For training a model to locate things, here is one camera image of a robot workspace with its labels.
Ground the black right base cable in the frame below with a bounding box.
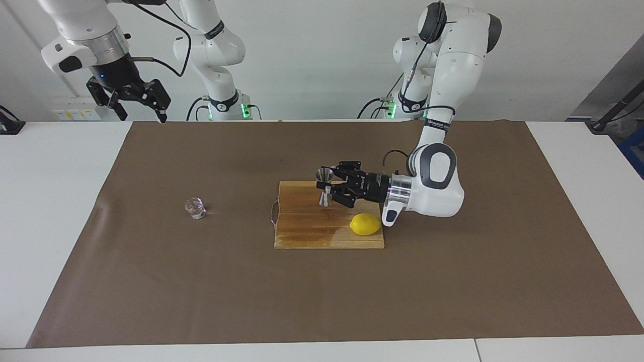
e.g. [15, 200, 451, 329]
[186, 96, 208, 121]

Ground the brown paper table mat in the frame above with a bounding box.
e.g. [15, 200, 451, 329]
[26, 121, 644, 348]

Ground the blue crate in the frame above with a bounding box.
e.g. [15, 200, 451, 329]
[618, 126, 644, 179]

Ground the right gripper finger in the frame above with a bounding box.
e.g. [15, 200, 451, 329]
[87, 77, 128, 121]
[132, 79, 172, 124]

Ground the small clear glass cup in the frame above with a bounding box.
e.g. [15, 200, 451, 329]
[185, 197, 207, 220]

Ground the white wall socket box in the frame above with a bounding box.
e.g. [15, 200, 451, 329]
[50, 97, 109, 121]

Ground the black base cable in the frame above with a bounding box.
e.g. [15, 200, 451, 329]
[186, 96, 208, 121]
[357, 75, 406, 120]

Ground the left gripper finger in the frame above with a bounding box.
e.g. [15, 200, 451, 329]
[322, 161, 363, 183]
[317, 184, 359, 209]

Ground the wooden cutting board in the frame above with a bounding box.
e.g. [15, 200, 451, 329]
[270, 181, 385, 249]

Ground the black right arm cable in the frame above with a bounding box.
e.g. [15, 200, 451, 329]
[126, 0, 193, 78]

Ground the yellow lemon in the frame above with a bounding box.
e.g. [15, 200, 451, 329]
[350, 213, 382, 236]

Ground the black stand with pole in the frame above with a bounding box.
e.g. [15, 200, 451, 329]
[585, 78, 644, 134]

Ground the black left base cable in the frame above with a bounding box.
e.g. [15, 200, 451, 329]
[357, 75, 406, 120]

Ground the steel double jigger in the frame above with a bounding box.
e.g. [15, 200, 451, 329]
[315, 168, 335, 207]

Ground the black table clamp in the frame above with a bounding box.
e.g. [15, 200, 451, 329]
[0, 106, 26, 135]

